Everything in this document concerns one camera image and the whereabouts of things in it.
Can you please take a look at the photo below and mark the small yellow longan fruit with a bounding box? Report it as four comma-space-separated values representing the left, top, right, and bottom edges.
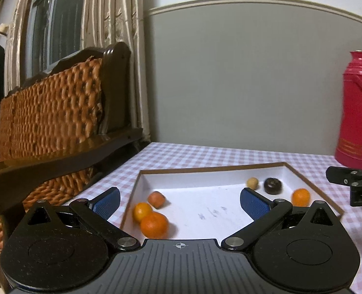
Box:
246, 177, 259, 190

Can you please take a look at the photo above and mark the dark purple round fruit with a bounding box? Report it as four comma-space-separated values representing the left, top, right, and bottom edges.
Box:
263, 177, 283, 195

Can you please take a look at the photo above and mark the small orange kumquat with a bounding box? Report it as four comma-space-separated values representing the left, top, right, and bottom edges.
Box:
132, 202, 153, 224

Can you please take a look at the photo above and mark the orange tangerine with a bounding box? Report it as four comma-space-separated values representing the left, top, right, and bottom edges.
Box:
140, 212, 169, 239
291, 188, 311, 207

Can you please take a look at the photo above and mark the orange carrot chunk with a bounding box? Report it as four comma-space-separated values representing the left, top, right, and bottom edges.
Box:
147, 191, 166, 209

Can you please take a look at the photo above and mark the red thermos flask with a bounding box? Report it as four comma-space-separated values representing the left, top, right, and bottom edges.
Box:
334, 50, 362, 170

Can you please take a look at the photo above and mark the pink checkered tablecloth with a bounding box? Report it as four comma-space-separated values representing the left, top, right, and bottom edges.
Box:
79, 143, 362, 293

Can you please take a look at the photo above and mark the white shallow cardboard box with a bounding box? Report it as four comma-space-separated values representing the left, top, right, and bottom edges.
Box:
120, 162, 344, 242

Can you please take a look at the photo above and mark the dark wooden armchair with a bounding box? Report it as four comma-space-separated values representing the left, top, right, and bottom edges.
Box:
0, 40, 144, 288

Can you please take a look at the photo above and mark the orange woven chair cushion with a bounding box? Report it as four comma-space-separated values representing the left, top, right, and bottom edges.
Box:
0, 57, 102, 160

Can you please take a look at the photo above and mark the glass window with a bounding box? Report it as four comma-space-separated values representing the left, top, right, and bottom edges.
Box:
25, 0, 84, 78

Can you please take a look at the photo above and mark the beige striped curtain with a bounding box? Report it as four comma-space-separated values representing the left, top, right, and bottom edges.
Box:
4, 0, 152, 143

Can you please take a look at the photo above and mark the straw hat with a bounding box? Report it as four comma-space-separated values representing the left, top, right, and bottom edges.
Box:
0, 23, 9, 37

